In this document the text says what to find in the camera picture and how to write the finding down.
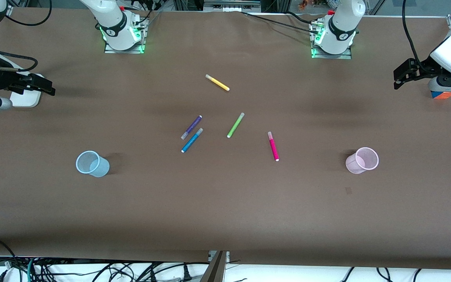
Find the blue marker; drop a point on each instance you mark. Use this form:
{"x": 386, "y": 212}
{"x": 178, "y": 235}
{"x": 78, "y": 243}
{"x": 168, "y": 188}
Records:
{"x": 191, "y": 141}

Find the Rubik's cube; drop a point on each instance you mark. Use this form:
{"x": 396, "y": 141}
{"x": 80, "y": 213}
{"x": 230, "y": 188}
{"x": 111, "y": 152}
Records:
{"x": 442, "y": 95}

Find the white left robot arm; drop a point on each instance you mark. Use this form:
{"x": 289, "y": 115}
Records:
{"x": 343, "y": 23}

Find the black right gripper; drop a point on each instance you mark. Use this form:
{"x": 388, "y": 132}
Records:
{"x": 3, "y": 79}

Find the purple marker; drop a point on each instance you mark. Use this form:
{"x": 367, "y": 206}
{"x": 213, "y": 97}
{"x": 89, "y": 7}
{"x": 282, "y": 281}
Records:
{"x": 191, "y": 127}

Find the black power plug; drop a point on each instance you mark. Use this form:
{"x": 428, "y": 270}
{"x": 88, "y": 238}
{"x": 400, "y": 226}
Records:
{"x": 186, "y": 273}

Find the grey background device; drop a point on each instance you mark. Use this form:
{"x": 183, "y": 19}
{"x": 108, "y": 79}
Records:
{"x": 231, "y": 4}

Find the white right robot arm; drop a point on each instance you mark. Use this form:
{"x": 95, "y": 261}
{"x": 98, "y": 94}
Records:
{"x": 116, "y": 23}

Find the translucent pink plastic cup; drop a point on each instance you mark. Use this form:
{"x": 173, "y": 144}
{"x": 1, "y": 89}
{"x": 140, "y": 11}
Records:
{"x": 356, "y": 164}

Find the orange background object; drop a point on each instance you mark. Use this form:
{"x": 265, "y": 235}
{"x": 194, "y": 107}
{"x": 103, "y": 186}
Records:
{"x": 305, "y": 4}

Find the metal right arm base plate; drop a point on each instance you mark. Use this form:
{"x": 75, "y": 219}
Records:
{"x": 123, "y": 51}

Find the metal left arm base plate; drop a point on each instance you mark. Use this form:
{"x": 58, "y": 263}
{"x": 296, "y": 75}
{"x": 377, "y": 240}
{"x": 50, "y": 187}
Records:
{"x": 331, "y": 56}

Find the green marker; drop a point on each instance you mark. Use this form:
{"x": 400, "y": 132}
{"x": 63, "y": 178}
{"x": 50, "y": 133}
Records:
{"x": 235, "y": 125}

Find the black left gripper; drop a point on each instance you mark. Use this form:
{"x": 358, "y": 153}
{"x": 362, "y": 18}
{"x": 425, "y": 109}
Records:
{"x": 423, "y": 68}

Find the translucent blue plastic cup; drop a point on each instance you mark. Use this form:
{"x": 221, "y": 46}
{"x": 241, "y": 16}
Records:
{"x": 98, "y": 167}

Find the white desk lamp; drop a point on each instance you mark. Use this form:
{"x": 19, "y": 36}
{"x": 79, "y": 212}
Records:
{"x": 26, "y": 100}

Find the yellow marker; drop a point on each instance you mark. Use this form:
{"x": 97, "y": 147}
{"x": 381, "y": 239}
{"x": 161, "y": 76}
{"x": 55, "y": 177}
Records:
{"x": 217, "y": 82}

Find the brown table cover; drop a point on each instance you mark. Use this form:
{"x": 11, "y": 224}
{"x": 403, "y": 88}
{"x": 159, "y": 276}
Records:
{"x": 225, "y": 203}

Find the dark metal table frame piece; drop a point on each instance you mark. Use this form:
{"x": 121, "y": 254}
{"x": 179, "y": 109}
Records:
{"x": 215, "y": 268}

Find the pink marker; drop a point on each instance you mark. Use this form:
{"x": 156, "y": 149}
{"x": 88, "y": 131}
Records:
{"x": 273, "y": 147}

